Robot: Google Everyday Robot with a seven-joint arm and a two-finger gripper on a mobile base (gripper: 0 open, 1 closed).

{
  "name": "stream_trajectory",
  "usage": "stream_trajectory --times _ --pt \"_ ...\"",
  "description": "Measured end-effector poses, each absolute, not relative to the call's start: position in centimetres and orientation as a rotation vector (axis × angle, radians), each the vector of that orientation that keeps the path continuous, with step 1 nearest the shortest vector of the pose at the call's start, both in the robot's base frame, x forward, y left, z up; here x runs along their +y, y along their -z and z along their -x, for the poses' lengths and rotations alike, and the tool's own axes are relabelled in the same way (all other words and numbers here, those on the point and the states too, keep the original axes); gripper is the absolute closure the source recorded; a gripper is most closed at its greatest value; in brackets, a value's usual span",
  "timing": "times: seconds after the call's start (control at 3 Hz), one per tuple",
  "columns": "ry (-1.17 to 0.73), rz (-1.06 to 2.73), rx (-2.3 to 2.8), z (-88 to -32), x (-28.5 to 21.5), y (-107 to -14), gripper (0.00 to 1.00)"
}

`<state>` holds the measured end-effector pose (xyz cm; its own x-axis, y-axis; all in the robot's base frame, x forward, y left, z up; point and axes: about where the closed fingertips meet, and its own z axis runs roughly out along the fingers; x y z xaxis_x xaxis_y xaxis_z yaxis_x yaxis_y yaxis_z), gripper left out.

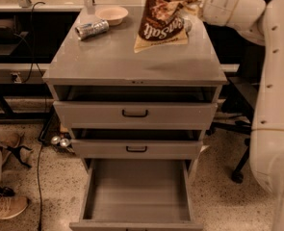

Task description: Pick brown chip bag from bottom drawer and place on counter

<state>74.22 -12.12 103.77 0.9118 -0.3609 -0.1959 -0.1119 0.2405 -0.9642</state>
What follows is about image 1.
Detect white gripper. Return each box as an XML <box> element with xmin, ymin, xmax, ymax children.
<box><xmin>184</xmin><ymin>0</ymin><xmax>266</xmax><ymax>28</ymax></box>

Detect brown sea salt chip bag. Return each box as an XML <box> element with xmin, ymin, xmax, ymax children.
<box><xmin>134</xmin><ymin>0</ymin><xmax>198</xmax><ymax>53</ymax></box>

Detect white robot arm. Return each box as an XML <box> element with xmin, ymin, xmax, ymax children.
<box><xmin>189</xmin><ymin>0</ymin><xmax>284</xmax><ymax>231</ymax></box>

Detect grey drawer cabinet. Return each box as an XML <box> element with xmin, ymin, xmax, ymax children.
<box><xmin>43</xmin><ymin>6</ymin><xmax>226</xmax><ymax>173</ymax></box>

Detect grey top drawer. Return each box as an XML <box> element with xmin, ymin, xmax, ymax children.
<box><xmin>54</xmin><ymin>101</ymin><xmax>217</xmax><ymax>130</ymax></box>

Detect grey drawer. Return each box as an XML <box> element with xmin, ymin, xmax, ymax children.
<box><xmin>72</xmin><ymin>140</ymin><xmax>202</xmax><ymax>160</ymax></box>
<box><xmin>69</xmin><ymin>159</ymin><xmax>203</xmax><ymax>231</ymax></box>
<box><xmin>54</xmin><ymin>101</ymin><xmax>217</xmax><ymax>130</ymax></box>

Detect grey middle drawer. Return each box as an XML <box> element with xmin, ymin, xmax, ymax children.
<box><xmin>72</xmin><ymin>140</ymin><xmax>202</xmax><ymax>160</ymax></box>

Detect grey bottom drawer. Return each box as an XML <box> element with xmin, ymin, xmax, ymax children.
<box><xmin>69</xmin><ymin>159</ymin><xmax>203</xmax><ymax>231</ymax></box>

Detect silver green can right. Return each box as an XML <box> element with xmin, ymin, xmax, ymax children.
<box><xmin>183</xmin><ymin>19</ymin><xmax>193</xmax><ymax>33</ymax></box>

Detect black office chair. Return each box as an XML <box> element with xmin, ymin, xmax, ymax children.
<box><xmin>208</xmin><ymin>0</ymin><xmax>284</xmax><ymax>185</ymax></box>

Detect beige paper bowl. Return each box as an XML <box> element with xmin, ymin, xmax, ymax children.
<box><xmin>95</xmin><ymin>6</ymin><xmax>128</xmax><ymax>26</ymax></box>

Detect silver can left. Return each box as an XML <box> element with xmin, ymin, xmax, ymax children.
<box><xmin>75</xmin><ymin>20</ymin><xmax>109</xmax><ymax>40</ymax></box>

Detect silver cans on floor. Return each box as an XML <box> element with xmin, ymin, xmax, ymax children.
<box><xmin>51</xmin><ymin>136</ymin><xmax>70</xmax><ymax>147</ymax></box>

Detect tan sneaker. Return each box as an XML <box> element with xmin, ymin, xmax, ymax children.
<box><xmin>0</xmin><ymin>196</ymin><xmax>28</xmax><ymax>220</ymax></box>

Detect black floor cable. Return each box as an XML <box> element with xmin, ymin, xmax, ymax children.
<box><xmin>13</xmin><ymin>1</ymin><xmax>51</xmax><ymax>231</ymax></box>

